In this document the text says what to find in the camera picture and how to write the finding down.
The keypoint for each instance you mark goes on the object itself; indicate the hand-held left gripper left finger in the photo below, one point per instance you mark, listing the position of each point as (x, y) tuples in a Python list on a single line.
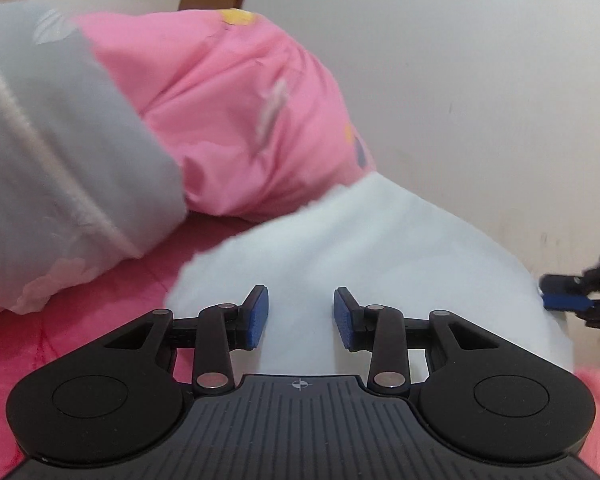
[(260, 317)]

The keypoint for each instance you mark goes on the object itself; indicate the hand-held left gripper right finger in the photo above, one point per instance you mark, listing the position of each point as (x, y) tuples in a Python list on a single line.
[(342, 320)]

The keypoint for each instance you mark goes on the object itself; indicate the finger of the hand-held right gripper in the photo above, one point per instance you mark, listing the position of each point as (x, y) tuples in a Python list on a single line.
[(567, 302), (562, 283)]

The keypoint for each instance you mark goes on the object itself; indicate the white sweatshirt with orange print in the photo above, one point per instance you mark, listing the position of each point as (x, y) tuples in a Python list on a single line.
[(380, 240)]

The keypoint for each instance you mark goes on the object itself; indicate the pink floral bed sheet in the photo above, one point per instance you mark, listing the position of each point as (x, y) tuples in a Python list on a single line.
[(80, 310)]

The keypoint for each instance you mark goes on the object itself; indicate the pink and grey floral duvet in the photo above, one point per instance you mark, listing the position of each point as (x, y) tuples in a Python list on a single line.
[(205, 110)]

